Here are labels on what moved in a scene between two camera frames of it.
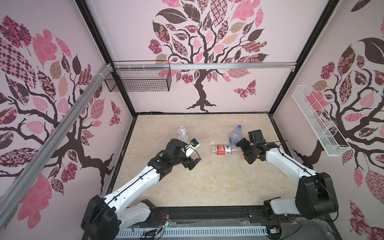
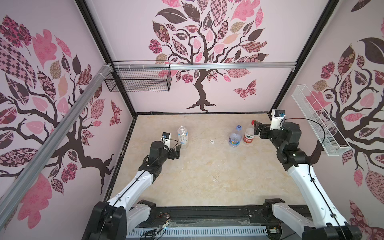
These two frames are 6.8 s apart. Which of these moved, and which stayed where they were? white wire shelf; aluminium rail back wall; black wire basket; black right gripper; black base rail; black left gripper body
Moved: black left gripper body; black right gripper
Stayed: black base rail; black wire basket; aluminium rail back wall; white wire shelf
